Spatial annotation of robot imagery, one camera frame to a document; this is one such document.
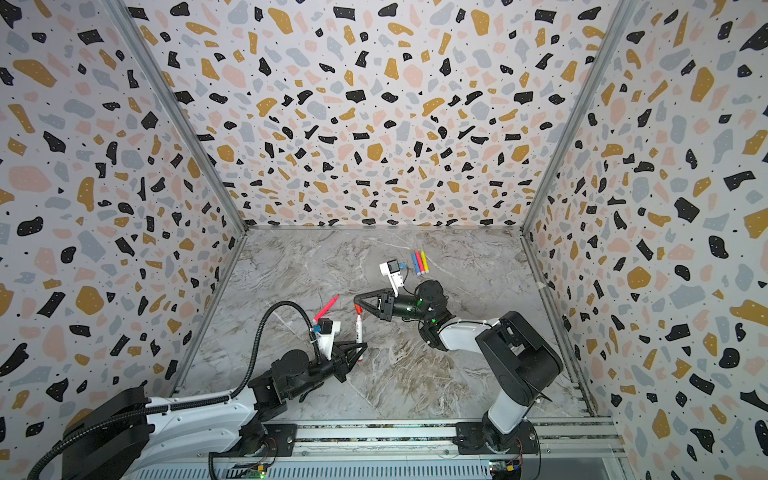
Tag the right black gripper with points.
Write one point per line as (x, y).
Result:
(385, 303)

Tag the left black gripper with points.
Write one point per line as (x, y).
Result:
(340, 359)

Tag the thin white red pen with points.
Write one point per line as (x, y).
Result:
(359, 328)

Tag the blue pen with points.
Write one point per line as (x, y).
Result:
(413, 264)

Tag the red pink marker pen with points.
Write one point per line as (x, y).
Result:
(326, 308)

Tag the pink highlighter pen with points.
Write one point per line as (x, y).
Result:
(418, 263)

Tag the yellow highlighter pen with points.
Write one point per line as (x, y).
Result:
(424, 263)

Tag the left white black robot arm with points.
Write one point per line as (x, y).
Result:
(132, 431)

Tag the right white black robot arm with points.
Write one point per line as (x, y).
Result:
(521, 360)

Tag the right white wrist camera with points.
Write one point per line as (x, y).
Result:
(393, 271)

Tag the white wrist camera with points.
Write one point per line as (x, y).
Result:
(325, 331)
(393, 271)

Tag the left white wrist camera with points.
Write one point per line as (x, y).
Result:
(325, 331)

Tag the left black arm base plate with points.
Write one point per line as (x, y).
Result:
(274, 440)

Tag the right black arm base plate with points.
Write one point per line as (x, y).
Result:
(476, 438)

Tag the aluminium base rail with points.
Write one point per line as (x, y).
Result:
(415, 449)

